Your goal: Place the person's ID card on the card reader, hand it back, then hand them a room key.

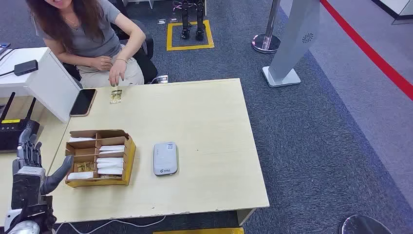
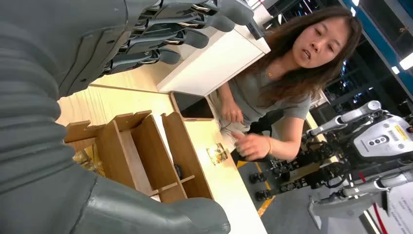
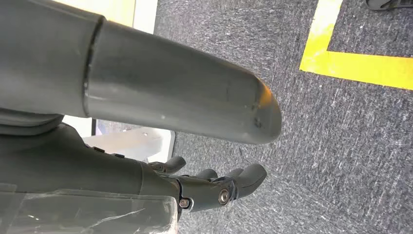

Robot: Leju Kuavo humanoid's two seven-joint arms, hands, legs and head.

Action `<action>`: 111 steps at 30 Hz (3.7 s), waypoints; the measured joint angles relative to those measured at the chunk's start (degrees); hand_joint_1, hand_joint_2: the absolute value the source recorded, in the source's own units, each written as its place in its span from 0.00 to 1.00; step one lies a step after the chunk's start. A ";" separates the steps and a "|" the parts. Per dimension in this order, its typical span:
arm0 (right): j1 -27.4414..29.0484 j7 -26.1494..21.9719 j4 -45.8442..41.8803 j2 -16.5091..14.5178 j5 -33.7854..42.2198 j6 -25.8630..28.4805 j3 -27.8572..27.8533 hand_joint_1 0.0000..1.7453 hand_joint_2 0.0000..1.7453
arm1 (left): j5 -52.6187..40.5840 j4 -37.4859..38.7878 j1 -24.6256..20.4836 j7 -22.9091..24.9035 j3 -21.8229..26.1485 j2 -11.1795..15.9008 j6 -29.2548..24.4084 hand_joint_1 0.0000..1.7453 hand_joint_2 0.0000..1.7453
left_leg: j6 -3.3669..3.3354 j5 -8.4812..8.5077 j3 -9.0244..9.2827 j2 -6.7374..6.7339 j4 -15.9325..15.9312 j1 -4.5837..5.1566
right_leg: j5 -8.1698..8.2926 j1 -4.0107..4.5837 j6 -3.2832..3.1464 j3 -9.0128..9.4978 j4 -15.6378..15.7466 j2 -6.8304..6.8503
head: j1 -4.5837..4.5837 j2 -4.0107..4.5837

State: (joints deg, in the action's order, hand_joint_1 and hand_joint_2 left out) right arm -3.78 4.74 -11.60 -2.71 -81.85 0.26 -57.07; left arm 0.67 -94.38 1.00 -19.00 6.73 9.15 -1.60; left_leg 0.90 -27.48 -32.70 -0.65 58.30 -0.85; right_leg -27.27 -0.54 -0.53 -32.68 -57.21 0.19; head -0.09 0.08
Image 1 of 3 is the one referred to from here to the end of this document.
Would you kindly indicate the black office chair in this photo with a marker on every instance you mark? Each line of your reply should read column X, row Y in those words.
column 146, row 64

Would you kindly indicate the person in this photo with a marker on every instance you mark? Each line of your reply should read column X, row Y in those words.
column 87, row 35

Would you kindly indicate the red floor tape line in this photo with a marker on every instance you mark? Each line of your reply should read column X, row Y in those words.
column 371, row 53

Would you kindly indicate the yellow floor tape strip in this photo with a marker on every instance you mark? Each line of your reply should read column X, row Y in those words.
column 200, row 231

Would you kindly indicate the yellow floor tape square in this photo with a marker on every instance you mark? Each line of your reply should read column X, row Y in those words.
column 190, row 47

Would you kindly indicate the glass display case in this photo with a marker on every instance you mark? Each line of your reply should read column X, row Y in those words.
column 401, row 11

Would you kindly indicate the small black adapter box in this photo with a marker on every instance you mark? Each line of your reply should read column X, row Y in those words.
column 25, row 68

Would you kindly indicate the person's left forearm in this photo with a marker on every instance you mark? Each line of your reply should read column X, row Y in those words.
column 133, row 45

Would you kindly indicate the chrome round base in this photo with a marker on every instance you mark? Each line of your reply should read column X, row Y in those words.
column 363, row 226

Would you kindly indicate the grey white card reader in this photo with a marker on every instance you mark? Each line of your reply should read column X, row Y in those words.
column 165, row 160

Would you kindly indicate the white key card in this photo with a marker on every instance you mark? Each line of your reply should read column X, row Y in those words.
column 112, row 148
column 80, row 140
column 109, row 160
column 110, row 171
column 109, row 165
column 80, row 175

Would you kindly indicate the chrome stanchion post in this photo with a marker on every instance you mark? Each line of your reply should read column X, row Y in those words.
column 266, row 42

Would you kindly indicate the white power strip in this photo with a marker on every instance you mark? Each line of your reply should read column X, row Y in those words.
column 161, row 79

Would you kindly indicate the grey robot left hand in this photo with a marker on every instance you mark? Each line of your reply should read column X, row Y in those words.
column 29, row 184

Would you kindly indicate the person's right hand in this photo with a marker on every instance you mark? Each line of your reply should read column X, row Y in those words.
column 102, row 63

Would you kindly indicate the yellow patterned key card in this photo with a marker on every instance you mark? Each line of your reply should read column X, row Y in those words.
column 84, row 166
column 108, row 176

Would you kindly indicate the cardboard card organizer box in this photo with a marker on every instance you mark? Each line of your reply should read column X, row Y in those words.
column 129, row 161

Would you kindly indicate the black router with antennas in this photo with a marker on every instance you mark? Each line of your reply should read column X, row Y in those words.
column 9, row 135

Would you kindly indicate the grey kiosk stand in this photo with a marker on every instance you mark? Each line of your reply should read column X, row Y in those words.
column 290, row 42

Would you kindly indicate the white counter partition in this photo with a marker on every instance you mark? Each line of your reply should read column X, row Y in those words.
column 48, row 84

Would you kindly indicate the person's right forearm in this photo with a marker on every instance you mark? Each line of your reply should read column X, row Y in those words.
column 69, row 56

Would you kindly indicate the yellow patterned ID card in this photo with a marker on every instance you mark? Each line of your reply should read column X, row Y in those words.
column 116, row 96

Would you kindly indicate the black humanoid robot legs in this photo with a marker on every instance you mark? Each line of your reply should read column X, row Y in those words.
column 200, row 25

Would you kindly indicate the black smartphone tan case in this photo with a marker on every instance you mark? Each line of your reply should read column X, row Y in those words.
column 83, row 102

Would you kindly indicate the person's left hand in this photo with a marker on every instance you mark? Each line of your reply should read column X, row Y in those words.
column 116, row 71

